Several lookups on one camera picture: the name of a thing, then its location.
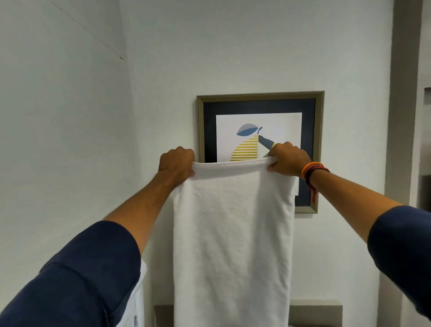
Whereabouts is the person's right hand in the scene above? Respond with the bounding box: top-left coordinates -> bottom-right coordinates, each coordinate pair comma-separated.
267,141 -> 312,178

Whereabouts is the person's left hand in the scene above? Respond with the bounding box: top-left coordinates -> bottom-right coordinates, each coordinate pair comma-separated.
158,146 -> 196,185

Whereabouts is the white towel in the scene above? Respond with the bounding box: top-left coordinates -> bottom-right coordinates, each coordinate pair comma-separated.
173,156 -> 297,327

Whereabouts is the person's left forearm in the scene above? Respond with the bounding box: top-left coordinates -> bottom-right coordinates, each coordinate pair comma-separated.
102,170 -> 184,256

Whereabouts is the person's right forearm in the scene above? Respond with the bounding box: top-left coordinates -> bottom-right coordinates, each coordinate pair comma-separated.
308,170 -> 404,244

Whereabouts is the framed abstract art picture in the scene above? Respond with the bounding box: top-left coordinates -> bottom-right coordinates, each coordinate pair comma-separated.
197,91 -> 325,214

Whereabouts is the navy blue right sleeve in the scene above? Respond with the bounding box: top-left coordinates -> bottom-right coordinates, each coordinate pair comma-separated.
367,205 -> 431,320

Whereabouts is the navy blue sleeve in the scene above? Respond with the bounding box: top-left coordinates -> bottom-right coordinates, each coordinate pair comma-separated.
0,221 -> 142,327
367,205 -> 431,320

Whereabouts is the navy blue left sleeve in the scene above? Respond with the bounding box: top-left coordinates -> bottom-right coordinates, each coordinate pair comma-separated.
0,221 -> 142,327

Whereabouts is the orange thread bracelet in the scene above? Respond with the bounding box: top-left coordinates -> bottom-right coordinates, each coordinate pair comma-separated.
301,162 -> 324,180

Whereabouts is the dark red thread bracelet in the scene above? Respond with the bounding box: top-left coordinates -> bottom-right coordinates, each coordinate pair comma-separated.
305,164 -> 330,203

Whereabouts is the beige door frame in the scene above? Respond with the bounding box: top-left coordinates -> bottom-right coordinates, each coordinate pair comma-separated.
376,0 -> 424,327

